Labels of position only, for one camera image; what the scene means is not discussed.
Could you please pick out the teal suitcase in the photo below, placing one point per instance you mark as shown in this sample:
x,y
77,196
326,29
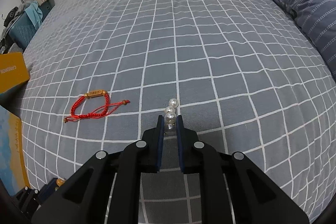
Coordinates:
x,y
28,17

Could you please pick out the grey checked bed sheet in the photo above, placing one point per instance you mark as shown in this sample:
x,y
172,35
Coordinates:
x,y
247,79

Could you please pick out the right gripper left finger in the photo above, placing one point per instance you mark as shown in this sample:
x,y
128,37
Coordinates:
x,y
106,188

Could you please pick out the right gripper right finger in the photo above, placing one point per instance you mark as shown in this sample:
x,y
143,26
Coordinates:
x,y
233,188

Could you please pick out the blue yellow cardboard box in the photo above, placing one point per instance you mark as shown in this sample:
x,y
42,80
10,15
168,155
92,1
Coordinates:
x,y
14,75

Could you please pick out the pearl bead strand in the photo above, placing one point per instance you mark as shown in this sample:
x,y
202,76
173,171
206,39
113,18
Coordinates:
x,y
171,116

